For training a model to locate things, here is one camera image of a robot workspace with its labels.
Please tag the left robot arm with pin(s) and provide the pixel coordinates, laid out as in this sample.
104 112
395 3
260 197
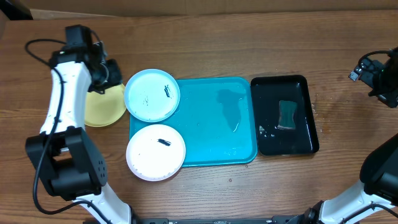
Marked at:
69 168

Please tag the white pink-rimmed plate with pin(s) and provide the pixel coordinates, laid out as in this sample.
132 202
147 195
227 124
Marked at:
155 153

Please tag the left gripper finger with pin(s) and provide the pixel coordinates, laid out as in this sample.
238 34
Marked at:
97 89
115 77

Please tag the yellow-green plate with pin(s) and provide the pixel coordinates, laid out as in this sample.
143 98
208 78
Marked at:
106 109

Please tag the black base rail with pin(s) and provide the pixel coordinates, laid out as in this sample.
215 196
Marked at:
217 221

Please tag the teal plastic tray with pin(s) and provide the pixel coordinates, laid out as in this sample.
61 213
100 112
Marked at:
215 118

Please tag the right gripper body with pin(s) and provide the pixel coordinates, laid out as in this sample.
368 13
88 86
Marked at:
382 94

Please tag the green scrubbing sponge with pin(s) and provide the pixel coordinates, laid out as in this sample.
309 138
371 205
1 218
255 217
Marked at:
287 111

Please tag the black rectangular water tray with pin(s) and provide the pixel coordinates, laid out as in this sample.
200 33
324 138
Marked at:
266 93

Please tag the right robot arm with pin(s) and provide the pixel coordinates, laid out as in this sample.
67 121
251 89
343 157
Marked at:
376 188

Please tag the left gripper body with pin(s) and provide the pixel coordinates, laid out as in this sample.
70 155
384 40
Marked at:
103 76

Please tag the black corner object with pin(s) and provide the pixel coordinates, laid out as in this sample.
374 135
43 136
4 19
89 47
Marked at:
14 10

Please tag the light blue plate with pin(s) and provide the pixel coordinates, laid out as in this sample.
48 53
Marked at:
152 95

